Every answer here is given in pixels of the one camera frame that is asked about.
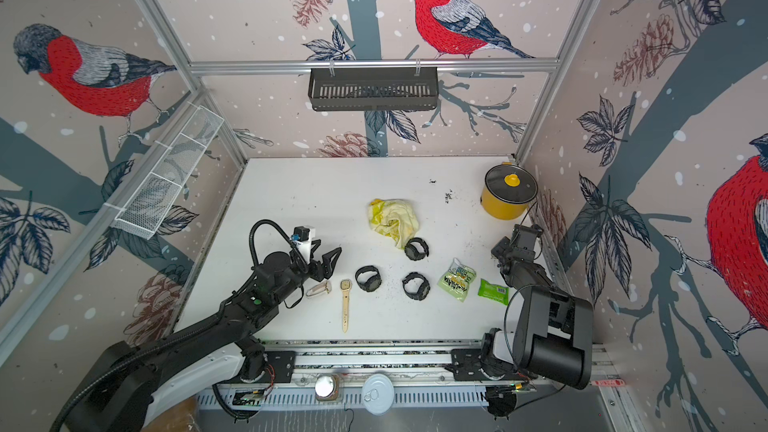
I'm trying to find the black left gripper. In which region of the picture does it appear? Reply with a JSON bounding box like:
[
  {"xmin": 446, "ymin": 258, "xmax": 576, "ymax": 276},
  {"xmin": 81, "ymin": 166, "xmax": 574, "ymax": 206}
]
[{"xmin": 272, "ymin": 246, "xmax": 341, "ymax": 307}]

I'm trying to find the black digital watch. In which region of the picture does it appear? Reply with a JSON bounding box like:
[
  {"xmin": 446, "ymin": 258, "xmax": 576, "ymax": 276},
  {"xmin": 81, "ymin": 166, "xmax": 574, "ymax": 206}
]
[
  {"xmin": 401, "ymin": 272, "xmax": 431, "ymax": 302},
  {"xmin": 404, "ymin": 237, "xmax": 430, "ymax": 261},
  {"xmin": 355, "ymin": 265, "xmax": 382, "ymax": 293}
]

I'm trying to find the yellow green frog towel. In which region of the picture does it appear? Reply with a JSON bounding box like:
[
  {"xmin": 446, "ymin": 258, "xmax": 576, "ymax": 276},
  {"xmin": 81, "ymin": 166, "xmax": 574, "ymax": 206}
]
[{"xmin": 367, "ymin": 199, "xmax": 420, "ymax": 250}]

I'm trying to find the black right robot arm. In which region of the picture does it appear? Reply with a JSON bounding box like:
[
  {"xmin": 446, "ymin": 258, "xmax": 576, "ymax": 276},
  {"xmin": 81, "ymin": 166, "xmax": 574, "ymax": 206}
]
[{"xmin": 480, "ymin": 224, "xmax": 593, "ymax": 390}]

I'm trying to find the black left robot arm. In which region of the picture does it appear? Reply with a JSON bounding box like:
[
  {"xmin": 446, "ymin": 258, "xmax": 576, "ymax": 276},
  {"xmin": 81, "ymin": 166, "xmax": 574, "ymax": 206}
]
[{"xmin": 51, "ymin": 219, "xmax": 342, "ymax": 431}]

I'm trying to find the silver band watch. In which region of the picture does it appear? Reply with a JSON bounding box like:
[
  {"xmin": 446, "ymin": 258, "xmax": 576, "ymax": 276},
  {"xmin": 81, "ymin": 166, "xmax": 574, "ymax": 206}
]
[{"xmin": 305, "ymin": 280, "xmax": 332, "ymax": 298}]

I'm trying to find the small green sachet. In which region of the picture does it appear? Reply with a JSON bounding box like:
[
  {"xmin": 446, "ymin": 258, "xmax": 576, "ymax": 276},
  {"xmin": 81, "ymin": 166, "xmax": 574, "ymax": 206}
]
[{"xmin": 478, "ymin": 279, "xmax": 510, "ymax": 306}]

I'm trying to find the yellow pot with glass lid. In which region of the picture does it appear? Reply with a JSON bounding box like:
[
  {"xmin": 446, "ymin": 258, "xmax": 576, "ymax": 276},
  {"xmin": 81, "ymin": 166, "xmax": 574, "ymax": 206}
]
[{"xmin": 480, "ymin": 163, "xmax": 538, "ymax": 220}]

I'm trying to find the green snack packet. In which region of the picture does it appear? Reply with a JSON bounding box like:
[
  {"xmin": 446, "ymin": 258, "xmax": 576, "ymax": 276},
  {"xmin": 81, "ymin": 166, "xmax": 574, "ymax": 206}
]
[{"xmin": 438, "ymin": 258, "xmax": 477, "ymax": 302}]

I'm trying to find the glass spice jar silver lid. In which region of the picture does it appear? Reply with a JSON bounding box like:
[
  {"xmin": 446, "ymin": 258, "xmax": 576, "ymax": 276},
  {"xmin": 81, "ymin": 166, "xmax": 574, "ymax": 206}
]
[{"xmin": 314, "ymin": 374, "xmax": 341, "ymax": 402}]

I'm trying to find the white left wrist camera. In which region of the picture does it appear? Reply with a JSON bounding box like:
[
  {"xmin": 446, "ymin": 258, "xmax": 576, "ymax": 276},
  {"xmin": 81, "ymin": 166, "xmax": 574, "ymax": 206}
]
[{"xmin": 291, "ymin": 226, "xmax": 315, "ymax": 263}]

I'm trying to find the black hanging wire basket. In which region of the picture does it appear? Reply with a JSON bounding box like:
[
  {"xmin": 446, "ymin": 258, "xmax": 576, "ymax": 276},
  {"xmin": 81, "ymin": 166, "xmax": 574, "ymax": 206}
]
[{"xmin": 308, "ymin": 67, "xmax": 439, "ymax": 112}]

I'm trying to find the white mesh wall shelf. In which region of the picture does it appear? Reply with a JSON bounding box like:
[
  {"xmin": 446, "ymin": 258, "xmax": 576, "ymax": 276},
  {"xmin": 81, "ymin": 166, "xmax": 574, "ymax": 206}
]
[{"xmin": 111, "ymin": 105, "xmax": 224, "ymax": 240}]

